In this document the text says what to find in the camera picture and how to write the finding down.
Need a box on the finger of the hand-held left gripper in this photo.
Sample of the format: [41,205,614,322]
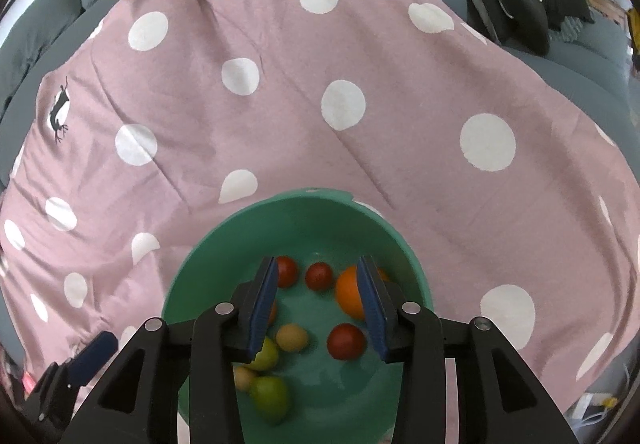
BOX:
[64,330,119,386]

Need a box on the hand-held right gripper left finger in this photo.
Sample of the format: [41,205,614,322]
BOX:
[60,257,279,444]

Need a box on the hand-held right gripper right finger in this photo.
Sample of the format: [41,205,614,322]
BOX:
[356,255,581,444]

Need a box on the orange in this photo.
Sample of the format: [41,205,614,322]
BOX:
[335,267,391,321]

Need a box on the large red tomato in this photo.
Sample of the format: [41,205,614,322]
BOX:
[327,323,367,361]

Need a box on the beige round fruit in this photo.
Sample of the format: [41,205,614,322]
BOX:
[233,366,258,392]
[276,324,309,353]

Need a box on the small red tomato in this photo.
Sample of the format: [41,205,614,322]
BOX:
[305,262,334,291]
[276,257,300,288]

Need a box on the yellow-green lemon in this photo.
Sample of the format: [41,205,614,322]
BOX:
[245,336,280,371]

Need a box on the green lime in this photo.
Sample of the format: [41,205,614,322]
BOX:
[250,375,291,426]

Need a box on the green plastic bowl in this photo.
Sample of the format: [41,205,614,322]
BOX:
[161,189,434,444]

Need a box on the pink polka dot blanket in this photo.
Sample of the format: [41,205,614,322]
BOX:
[0,0,640,425]

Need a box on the white power strip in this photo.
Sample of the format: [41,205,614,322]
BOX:
[570,391,622,426]

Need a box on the black round cushion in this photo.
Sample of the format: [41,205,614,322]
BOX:
[487,0,550,56]

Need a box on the grey knitted cushion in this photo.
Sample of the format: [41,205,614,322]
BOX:
[550,17,584,44]

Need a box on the yellow object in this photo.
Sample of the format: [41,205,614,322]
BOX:
[625,7,640,55]

